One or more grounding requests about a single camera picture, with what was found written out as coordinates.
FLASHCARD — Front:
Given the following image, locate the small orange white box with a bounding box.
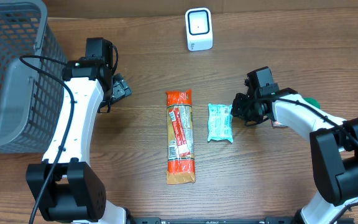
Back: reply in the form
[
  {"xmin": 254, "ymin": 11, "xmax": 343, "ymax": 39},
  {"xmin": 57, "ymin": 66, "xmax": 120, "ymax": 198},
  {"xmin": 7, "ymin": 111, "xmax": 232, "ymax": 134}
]
[{"xmin": 272, "ymin": 121, "xmax": 287, "ymax": 128}]

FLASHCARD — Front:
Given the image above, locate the teal snack packet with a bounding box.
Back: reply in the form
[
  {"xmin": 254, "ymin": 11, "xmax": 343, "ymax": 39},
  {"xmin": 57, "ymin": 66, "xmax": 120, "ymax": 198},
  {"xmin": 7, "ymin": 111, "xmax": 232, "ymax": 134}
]
[{"xmin": 207, "ymin": 103, "xmax": 234, "ymax": 143}]

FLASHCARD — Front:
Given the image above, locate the green capped bottle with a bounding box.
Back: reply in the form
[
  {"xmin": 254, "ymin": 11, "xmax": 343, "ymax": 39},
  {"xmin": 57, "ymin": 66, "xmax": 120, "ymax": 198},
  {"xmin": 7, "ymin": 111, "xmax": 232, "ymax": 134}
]
[{"xmin": 304, "ymin": 98, "xmax": 321, "ymax": 109}]

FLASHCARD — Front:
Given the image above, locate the long orange spaghetti packet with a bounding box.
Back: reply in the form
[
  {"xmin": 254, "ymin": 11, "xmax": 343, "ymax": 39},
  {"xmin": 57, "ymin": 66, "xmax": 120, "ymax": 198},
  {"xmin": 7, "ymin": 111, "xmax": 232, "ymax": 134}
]
[{"xmin": 166, "ymin": 90, "xmax": 196, "ymax": 185}]

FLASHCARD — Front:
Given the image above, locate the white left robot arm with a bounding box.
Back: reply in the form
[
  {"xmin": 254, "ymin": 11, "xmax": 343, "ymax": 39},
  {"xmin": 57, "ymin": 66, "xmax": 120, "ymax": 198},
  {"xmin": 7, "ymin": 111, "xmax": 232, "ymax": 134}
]
[{"xmin": 25, "ymin": 37, "xmax": 134, "ymax": 224}]

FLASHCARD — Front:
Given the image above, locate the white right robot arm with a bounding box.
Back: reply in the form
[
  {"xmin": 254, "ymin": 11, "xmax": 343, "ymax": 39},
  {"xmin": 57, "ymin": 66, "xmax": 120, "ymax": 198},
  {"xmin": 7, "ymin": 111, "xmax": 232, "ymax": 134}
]
[{"xmin": 231, "ymin": 67, "xmax": 358, "ymax": 223}]

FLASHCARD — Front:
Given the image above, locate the white barcode scanner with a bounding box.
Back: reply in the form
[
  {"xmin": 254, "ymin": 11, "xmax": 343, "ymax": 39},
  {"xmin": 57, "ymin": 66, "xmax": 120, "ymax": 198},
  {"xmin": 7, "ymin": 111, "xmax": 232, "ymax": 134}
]
[{"xmin": 185, "ymin": 7, "xmax": 213, "ymax": 52}]

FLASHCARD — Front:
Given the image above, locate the grey plastic mesh basket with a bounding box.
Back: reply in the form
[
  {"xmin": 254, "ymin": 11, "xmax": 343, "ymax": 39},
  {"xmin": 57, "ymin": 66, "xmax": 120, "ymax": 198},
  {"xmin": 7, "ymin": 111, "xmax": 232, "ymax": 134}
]
[{"xmin": 0, "ymin": 0, "xmax": 67, "ymax": 153}]

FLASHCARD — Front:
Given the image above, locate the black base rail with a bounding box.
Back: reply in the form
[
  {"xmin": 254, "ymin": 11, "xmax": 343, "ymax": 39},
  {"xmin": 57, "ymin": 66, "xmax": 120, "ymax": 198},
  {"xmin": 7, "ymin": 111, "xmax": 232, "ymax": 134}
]
[{"xmin": 127, "ymin": 217, "xmax": 295, "ymax": 224}]

